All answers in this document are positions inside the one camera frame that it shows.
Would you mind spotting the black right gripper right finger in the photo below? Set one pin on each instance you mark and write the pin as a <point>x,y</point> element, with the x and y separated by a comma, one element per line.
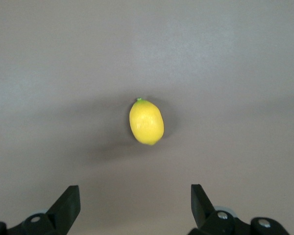
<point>203,210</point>

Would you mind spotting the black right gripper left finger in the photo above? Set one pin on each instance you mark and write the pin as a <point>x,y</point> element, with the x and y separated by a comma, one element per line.
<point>63,210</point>

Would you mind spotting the yellow lemon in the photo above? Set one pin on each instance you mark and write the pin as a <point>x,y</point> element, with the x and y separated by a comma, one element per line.
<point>147,122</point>

